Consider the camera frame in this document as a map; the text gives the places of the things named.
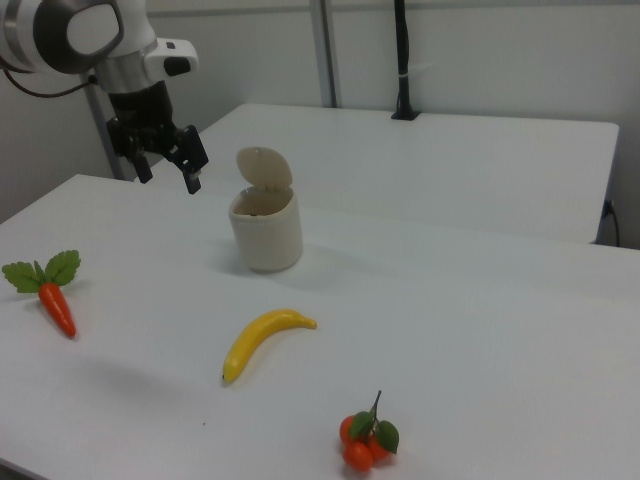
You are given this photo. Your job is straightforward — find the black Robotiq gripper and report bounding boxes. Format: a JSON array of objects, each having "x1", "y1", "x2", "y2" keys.
[{"x1": 106, "y1": 79, "x2": 211, "y2": 196}]

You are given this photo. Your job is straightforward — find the beige garbage bin with lid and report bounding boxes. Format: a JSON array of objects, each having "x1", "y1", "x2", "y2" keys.
[{"x1": 228, "y1": 145, "x2": 305, "y2": 274}]

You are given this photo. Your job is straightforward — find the orange toy carrot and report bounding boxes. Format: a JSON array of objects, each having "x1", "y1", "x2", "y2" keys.
[{"x1": 1, "y1": 249, "x2": 82, "y2": 340}]

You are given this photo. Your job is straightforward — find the yellow toy banana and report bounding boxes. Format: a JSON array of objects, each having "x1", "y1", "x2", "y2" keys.
[{"x1": 221, "y1": 308, "x2": 319, "y2": 387}]

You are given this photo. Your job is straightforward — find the black pole with base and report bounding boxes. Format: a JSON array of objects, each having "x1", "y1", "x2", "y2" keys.
[{"x1": 390, "y1": 0, "x2": 423, "y2": 122}]

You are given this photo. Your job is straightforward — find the orange toy tangerine cluster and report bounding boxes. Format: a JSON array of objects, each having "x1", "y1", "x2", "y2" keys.
[{"x1": 339, "y1": 390, "x2": 401, "y2": 473}]

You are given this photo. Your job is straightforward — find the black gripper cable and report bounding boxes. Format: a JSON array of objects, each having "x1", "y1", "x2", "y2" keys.
[{"x1": 0, "y1": 63, "x2": 97, "y2": 99}]

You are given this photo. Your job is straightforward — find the black cable at table edge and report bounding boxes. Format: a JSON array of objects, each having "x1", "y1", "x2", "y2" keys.
[{"x1": 601, "y1": 198, "x2": 622, "y2": 247}]

